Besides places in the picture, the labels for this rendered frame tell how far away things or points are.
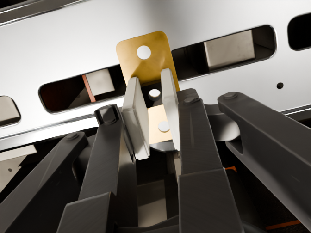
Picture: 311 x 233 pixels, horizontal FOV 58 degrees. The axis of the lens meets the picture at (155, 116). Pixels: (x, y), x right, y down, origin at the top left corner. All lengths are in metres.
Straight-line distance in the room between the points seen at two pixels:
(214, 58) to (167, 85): 0.14
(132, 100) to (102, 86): 0.27
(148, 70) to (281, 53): 0.15
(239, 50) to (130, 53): 0.14
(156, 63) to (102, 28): 0.09
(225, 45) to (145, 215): 0.25
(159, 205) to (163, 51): 0.25
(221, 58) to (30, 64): 0.19
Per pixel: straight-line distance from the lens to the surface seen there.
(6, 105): 0.34
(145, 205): 0.40
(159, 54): 0.21
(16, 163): 0.74
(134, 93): 0.17
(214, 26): 0.28
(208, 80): 0.29
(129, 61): 0.21
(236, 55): 0.31
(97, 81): 0.42
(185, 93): 0.16
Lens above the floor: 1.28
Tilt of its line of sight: 69 degrees down
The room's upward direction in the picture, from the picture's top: 178 degrees clockwise
